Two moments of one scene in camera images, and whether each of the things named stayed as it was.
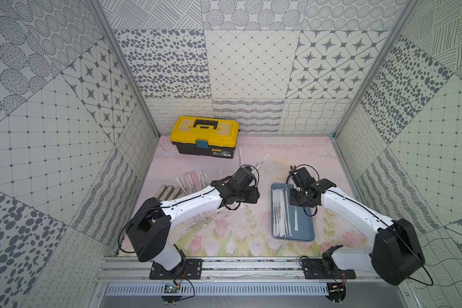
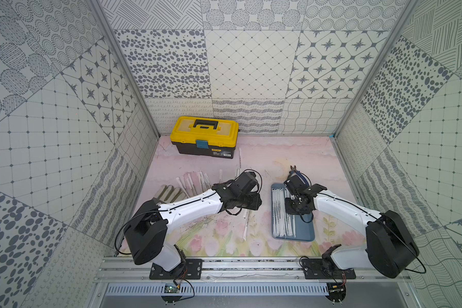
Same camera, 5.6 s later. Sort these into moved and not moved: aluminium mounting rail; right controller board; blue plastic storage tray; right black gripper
Moved: right black gripper
Not moved: blue plastic storage tray; right controller board; aluminium mounting rail
